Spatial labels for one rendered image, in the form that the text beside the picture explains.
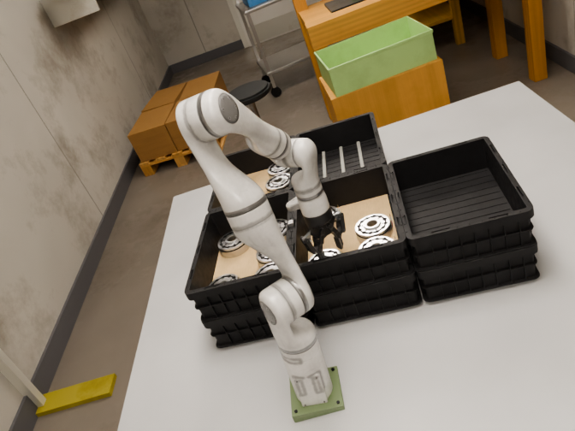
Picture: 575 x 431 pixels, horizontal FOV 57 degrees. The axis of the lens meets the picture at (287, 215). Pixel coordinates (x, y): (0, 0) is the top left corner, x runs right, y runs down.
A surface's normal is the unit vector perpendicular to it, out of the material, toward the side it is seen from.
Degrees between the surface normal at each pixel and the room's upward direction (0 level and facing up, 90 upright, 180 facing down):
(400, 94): 90
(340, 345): 0
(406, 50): 90
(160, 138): 90
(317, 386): 88
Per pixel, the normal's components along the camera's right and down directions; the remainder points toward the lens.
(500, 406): -0.33, -0.79
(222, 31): 0.06, 0.53
